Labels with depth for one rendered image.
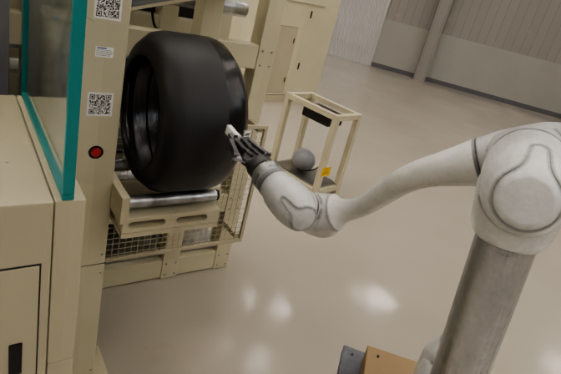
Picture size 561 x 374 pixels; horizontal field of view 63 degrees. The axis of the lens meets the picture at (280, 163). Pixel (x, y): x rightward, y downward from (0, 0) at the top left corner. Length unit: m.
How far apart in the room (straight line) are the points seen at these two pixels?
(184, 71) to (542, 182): 1.03
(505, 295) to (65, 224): 0.76
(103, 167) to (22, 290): 0.72
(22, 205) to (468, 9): 12.89
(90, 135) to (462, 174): 1.08
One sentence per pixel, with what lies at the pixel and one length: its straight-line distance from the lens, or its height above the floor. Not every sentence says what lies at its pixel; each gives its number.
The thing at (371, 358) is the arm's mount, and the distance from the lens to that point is 1.51.
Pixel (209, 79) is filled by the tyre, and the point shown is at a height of 1.36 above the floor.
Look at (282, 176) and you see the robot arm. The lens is 1.16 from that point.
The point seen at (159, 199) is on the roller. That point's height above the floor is 0.91.
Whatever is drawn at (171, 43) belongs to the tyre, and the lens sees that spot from 1.50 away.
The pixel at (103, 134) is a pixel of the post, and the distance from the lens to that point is 1.53.
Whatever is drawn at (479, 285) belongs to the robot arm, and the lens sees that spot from 0.88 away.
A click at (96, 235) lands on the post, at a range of 1.71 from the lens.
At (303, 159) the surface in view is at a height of 0.27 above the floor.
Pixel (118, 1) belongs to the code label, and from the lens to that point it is 1.43.
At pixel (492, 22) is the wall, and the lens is 13.43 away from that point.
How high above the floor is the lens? 1.69
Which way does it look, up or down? 22 degrees down
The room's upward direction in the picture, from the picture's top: 14 degrees clockwise
